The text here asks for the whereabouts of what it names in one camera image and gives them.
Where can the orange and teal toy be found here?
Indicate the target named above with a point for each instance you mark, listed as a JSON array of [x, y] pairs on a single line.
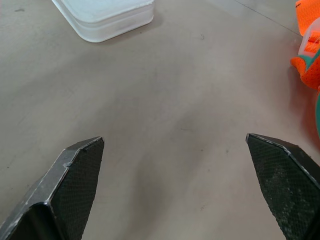
[[310, 57]]

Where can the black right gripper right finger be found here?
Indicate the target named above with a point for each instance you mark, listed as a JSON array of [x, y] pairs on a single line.
[[285, 185]]

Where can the white plastic container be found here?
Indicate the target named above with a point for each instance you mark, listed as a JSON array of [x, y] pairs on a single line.
[[110, 18]]

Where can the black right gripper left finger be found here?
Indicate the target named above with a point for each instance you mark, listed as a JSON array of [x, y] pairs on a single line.
[[67, 190]]

